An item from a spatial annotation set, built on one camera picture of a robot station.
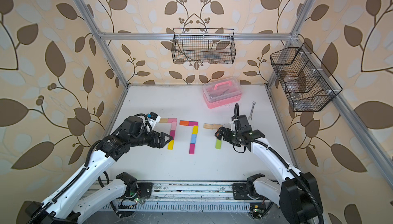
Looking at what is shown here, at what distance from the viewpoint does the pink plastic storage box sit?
3.40ft

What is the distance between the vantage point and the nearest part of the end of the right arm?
1.95ft

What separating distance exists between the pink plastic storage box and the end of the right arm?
0.25m
